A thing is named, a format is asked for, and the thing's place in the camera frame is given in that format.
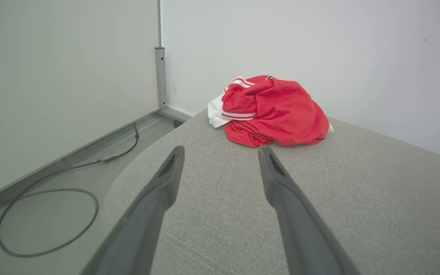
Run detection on white partition panel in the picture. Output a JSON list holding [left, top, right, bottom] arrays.
[[0, 0, 160, 205]]

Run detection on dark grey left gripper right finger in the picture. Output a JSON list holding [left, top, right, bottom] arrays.
[[258, 146, 360, 275]]

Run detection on grey floor cable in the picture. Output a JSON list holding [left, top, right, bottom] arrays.
[[0, 122, 140, 257]]

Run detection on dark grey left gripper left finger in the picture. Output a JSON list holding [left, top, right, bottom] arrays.
[[81, 146, 186, 275]]

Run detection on red shorts with white stripe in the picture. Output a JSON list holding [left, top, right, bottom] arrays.
[[225, 78, 330, 148]]

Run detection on red jersey with white sleeves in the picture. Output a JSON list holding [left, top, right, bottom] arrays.
[[208, 75, 334, 134]]

